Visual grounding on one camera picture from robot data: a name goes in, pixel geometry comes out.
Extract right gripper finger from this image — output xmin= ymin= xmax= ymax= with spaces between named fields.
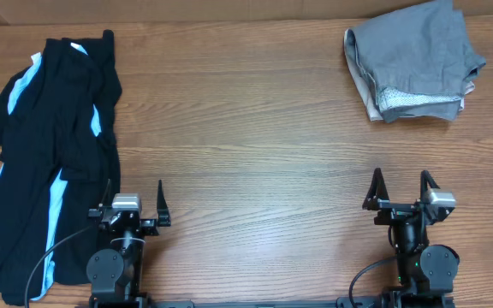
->
xmin=420 ymin=170 xmax=440 ymax=201
xmin=365 ymin=168 xmax=389 ymax=204

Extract black t-shirt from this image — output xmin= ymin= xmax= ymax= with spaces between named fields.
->
xmin=0 ymin=30 xmax=122 ymax=305

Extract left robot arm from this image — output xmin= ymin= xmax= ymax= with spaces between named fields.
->
xmin=86 ymin=183 xmax=171 ymax=308

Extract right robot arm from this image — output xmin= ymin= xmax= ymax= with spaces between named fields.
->
xmin=354 ymin=168 xmax=460 ymax=308

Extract folded grey shorts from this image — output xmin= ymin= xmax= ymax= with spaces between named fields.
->
xmin=343 ymin=0 xmax=487 ymax=124

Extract light blue printed t-shirt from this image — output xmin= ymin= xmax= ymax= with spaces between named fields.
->
xmin=0 ymin=40 xmax=104 ymax=306

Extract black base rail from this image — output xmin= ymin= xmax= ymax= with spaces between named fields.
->
xmin=147 ymin=295 xmax=384 ymax=308

